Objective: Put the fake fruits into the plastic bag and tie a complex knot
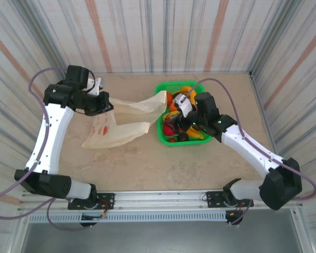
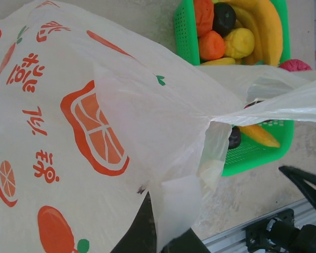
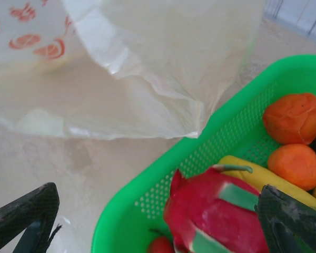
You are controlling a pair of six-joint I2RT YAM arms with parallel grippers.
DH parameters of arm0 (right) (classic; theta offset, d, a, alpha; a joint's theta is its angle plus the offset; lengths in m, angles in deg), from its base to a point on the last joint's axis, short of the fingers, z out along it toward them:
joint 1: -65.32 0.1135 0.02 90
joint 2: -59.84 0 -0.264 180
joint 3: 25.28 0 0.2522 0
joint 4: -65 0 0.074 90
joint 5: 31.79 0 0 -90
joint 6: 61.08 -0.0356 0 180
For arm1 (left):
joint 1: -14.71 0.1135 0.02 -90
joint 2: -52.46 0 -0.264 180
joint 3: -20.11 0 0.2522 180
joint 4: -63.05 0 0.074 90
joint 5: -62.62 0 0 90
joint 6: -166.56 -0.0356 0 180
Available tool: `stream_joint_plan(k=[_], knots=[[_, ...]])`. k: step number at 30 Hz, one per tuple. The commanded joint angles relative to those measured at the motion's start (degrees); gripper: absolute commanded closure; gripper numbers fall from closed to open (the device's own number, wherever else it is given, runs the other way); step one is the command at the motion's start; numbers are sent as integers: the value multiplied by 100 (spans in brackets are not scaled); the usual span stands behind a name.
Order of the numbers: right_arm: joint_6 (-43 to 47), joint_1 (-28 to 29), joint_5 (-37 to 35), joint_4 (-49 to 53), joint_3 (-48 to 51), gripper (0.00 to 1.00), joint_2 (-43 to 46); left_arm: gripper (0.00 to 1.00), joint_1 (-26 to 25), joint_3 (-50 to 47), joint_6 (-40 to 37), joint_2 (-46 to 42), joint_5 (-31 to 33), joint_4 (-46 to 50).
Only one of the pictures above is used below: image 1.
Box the translucent printed plastic bag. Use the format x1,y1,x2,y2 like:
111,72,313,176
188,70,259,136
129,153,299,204
81,90,168,150

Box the green plastic basket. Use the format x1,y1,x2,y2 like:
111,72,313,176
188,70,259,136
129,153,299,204
154,80,213,146

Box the grey metal panel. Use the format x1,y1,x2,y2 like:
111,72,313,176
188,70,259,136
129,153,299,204
20,222,305,253

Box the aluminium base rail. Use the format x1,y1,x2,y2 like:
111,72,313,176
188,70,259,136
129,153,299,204
19,190,303,211

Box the grey slotted cable duct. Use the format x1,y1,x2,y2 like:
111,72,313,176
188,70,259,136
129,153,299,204
28,212,227,223

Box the red orange base wires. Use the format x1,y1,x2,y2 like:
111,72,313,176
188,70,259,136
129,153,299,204
98,200,114,219

